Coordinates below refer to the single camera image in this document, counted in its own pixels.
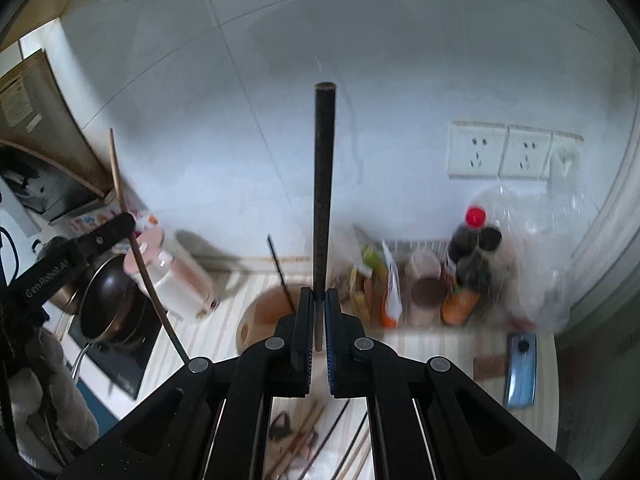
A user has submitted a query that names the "light bamboo chopstick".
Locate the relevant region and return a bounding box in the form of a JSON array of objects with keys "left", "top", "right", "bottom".
[
  {"left": 331, "top": 412, "right": 369, "bottom": 480},
  {"left": 265, "top": 403, "right": 326, "bottom": 479},
  {"left": 108, "top": 128, "right": 191, "bottom": 365}
]

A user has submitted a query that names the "dark brown chopstick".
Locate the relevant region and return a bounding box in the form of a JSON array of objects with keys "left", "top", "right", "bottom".
[
  {"left": 297, "top": 399, "right": 352, "bottom": 480},
  {"left": 314, "top": 81, "right": 336, "bottom": 351},
  {"left": 266, "top": 234, "right": 295, "bottom": 313}
]

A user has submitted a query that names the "beige utensil holder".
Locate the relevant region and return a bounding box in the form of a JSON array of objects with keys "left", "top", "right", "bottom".
[{"left": 235, "top": 283, "right": 305, "bottom": 354}]

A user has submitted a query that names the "black frying pan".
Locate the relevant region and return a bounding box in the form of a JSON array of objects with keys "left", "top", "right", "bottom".
[{"left": 70, "top": 255, "right": 148, "bottom": 384}]

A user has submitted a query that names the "brown lidded jar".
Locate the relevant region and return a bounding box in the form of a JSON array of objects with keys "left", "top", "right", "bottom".
[{"left": 405, "top": 248, "right": 448, "bottom": 327}]

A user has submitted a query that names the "black induction cooktop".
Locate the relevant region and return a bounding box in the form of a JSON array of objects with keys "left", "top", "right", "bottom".
[{"left": 81, "top": 302, "right": 160, "bottom": 400}]

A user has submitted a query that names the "orange seasoning bottle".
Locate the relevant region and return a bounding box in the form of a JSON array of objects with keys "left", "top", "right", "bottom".
[{"left": 440, "top": 286, "right": 482, "bottom": 326}]

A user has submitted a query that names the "range hood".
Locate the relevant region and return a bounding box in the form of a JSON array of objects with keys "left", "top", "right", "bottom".
[{"left": 1, "top": 50, "right": 113, "bottom": 222}]

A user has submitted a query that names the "pink white electric kettle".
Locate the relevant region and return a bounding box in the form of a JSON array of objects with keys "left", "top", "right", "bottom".
[{"left": 137, "top": 226, "right": 219, "bottom": 323}]

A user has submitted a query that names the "red cap soy sauce bottle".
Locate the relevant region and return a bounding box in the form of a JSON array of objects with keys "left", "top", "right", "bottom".
[{"left": 447, "top": 205, "right": 487, "bottom": 266}]

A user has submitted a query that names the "black cap white bottle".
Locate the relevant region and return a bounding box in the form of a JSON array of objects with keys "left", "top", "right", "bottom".
[{"left": 468, "top": 226, "right": 503, "bottom": 292}]

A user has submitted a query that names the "brown card label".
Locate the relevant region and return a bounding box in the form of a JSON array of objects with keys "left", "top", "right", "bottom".
[{"left": 473, "top": 354, "right": 506, "bottom": 382}]

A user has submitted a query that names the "blue smartphone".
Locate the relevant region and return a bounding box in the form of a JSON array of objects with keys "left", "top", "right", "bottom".
[{"left": 503, "top": 332, "right": 537, "bottom": 408}]

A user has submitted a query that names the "clear plastic bag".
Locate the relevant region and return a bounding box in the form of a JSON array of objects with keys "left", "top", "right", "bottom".
[{"left": 476, "top": 148, "right": 592, "bottom": 333}]

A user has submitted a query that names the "wire storage rack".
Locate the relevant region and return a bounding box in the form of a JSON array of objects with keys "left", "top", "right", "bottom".
[{"left": 387, "top": 240, "right": 449, "bottom": 261}]

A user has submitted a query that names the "colorful wall sticker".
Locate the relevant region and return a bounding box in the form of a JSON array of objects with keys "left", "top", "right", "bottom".
[{"left": 63, "top": 198, "right": 160, "bottom": 236}]

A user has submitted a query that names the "white wall socket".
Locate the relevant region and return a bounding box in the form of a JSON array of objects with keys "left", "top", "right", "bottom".
[
  {"left": 447, "top": 122, "right": 508, "bottom": 179},
  {"left": 498, "top": 126, "right": 552, "bottom": 179}
]

